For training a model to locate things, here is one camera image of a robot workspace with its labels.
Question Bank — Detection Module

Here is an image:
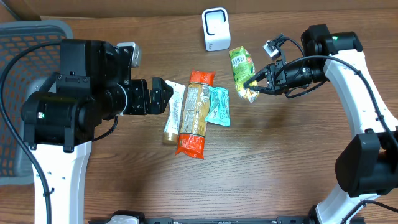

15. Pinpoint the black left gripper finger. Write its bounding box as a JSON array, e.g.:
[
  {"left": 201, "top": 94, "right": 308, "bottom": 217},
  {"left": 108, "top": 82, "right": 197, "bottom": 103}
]
[
  {"left": 150, "top": 93, "right": 170, "bottom": 114},
  {"left": 151, "top": 77, "right": 174, "bottom": 98}
]

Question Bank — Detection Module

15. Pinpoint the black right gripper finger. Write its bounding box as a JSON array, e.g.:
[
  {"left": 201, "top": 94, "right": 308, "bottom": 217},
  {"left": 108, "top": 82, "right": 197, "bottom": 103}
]
[
  {"left": 243, "top": 65, "right": 269, "bottom": 88},
  {"left": 244, "top": 85, "right": 275, "bottom": 95}
]

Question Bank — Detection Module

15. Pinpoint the green snack packet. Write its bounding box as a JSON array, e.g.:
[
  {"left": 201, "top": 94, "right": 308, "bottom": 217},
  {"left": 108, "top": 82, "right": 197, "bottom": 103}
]
[{"left": 229, "top": 46, "right": 259, "bottom": 103}]

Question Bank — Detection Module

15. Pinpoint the white printed packet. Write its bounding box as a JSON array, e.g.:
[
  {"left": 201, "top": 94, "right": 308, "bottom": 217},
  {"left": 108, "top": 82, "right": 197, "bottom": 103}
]
[{"left": 162, "top": 80, "right": 186, "bottom": 145}]

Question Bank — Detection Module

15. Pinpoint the orange spaghetti packet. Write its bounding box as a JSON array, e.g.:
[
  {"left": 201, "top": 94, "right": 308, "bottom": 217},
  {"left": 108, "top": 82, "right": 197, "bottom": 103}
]
[{"left": 176, "top": 70, "right": 216, "bottom": 159}]

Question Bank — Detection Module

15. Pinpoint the teal snack packet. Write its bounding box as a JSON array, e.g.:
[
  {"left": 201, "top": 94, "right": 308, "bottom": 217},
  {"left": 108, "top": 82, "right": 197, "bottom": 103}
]
[{"left": 205, "top": 87, "right": 231, "bottom": 127}]

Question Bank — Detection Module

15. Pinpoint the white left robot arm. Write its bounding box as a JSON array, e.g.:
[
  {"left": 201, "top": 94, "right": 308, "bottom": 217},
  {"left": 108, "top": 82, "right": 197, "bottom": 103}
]
[{"left": 22, "top": 39, "right": 173, "bottom": 223}]

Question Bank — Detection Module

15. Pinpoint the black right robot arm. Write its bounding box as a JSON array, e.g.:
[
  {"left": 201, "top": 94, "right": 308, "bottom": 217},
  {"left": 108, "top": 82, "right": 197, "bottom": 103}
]
[{"left": 243, "top": 24, "right": 397, "bottom": 223}]

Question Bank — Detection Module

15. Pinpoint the white barcode scanner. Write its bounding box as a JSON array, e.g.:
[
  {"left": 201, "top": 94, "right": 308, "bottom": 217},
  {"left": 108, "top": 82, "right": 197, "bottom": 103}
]
[{"left": 201, "top": 7, "right": 231, "bottom": 52}]

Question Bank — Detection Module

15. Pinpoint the grey plastic shopping basket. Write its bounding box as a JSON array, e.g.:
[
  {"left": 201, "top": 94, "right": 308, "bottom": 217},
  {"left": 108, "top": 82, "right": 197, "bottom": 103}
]
[{"left": 1, "top": 20, "right": 73, "bottom": 185}]

